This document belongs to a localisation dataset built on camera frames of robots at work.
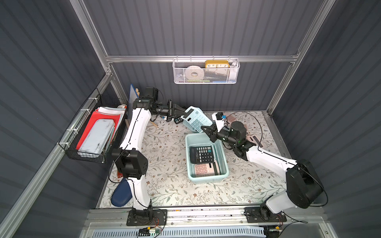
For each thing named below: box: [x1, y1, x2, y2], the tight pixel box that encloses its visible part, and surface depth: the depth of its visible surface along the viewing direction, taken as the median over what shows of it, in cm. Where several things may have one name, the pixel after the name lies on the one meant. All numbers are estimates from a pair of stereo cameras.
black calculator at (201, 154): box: [189, 145, 215, 165], surface depth 93 cm
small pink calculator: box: [194, 160, 221, 178], surface depth 89 cm
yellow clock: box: [204, 59, 230, 68], surface depth 90 cm
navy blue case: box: [111, 179, 133, 207], surface depth 79 cm
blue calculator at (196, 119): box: [181, 105, 213, 133], surface depth 75 cm
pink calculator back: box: [227, 115, 237, 122], surface depth 118 cm
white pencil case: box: [77, 118, 115, 157], surface depth 68 cm
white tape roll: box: [184, 65, 205, 80], surface depth 85 cm
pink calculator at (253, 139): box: [245, 134, 264, 148], surface depth 103 cm
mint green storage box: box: [185, 132, 230, 184], surface depth 91 cm
